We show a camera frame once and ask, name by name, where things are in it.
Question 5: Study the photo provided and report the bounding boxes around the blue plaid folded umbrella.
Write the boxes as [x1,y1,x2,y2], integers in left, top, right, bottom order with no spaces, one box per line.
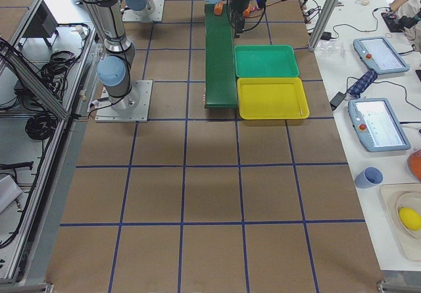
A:
[347,68,378,98]

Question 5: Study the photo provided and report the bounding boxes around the aluminium frame post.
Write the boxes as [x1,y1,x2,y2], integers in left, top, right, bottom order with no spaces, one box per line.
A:
[309,0,338,51]

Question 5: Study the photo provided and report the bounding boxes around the green conveyor belt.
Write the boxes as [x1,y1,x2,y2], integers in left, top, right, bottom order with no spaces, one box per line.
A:
[205,4,238,108]

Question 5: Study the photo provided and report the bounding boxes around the yellow plastic tray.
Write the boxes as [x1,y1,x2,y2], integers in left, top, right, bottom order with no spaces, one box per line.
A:
[237,77,310,120]

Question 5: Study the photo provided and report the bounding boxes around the beige tray with bowl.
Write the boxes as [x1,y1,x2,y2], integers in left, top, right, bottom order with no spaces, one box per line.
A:
[380,183,420,262]

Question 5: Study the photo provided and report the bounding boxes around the yellow lemon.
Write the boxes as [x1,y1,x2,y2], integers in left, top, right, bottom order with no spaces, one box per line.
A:
[398,207,420,231]

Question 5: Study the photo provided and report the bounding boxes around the teach pendant far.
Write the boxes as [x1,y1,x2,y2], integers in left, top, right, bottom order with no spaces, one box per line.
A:
[353,37,410,75]

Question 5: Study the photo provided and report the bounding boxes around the plain orange cylinder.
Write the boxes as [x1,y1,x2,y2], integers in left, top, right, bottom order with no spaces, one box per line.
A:
[214,2,224,16]

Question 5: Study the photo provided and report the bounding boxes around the teach pendant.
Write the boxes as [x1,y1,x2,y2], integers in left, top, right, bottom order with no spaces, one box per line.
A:
[347,98,410,152]
[353,37,410,75]

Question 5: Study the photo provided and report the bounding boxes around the blue plastic cup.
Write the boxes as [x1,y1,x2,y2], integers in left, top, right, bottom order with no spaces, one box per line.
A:
[355,167,384,189]

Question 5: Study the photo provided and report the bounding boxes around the black power adapter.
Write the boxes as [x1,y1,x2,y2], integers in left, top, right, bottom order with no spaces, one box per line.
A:
[330,92,346,111]

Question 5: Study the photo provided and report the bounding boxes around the red black power cable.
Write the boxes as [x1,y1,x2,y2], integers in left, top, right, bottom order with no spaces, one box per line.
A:
[245,0,299,32]

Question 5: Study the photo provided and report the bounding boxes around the teach pendant near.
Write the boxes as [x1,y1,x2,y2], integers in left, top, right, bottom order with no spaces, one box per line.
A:
[347,98,410,152]

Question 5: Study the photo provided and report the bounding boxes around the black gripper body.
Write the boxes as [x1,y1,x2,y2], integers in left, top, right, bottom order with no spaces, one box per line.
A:
[227,9,245,33]

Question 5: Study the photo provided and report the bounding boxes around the green plastic tray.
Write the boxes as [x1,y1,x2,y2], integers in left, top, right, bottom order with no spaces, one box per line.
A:
[234,45,300,78]

